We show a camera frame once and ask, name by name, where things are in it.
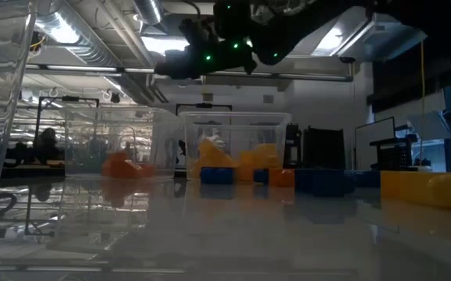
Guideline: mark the orange building block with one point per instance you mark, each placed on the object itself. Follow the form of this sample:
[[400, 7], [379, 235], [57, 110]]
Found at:
[[282, 177], [128, 168]]

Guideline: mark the white angled panel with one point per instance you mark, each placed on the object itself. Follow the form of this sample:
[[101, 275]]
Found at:
[[432, 126]]

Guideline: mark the ceiling light panel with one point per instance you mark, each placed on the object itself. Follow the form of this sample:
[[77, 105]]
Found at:
[[163, 45]]

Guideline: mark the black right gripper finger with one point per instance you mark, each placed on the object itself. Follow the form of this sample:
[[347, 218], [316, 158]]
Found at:
[[178, 70]]

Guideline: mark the long ceiling pipe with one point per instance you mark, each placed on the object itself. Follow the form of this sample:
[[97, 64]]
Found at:
[[307, 76]]

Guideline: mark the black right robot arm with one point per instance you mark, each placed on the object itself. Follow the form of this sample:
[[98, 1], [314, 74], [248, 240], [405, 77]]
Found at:
[[327, 23]]

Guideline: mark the black cabinet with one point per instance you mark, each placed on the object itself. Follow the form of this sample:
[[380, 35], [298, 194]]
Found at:
[[325, 146]]

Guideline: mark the black metal frame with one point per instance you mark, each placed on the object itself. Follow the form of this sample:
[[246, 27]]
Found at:
[[38, 125], [204, 106]]

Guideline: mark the person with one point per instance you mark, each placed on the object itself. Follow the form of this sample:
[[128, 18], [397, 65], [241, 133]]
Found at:
[[46, 144]]

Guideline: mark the black mesh crate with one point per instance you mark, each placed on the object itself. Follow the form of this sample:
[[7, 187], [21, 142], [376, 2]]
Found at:
[[395, 152]]

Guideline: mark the black ceiling device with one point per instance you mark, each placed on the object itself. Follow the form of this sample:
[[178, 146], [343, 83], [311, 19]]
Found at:
[[36, 39]]

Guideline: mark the flexible silver duct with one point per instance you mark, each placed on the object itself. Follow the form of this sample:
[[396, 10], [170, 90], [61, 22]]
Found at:
[[73, 35]]

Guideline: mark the round silver air duct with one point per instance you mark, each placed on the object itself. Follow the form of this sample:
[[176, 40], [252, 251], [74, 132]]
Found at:
[[147, 9]]

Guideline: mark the clear plastic bin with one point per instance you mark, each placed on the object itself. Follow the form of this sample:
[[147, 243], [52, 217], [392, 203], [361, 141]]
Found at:
[[229, 125], [93, 132], [11, 97]]

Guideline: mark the black security camera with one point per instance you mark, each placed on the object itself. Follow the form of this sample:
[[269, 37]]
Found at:
[[347, 59]]

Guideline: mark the black equipment rack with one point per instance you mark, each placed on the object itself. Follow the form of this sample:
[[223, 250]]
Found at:
[[293, 144]]

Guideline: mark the flat silver ventilation duct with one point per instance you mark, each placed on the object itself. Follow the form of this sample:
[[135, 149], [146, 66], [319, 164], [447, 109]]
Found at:
[[346, 35]]

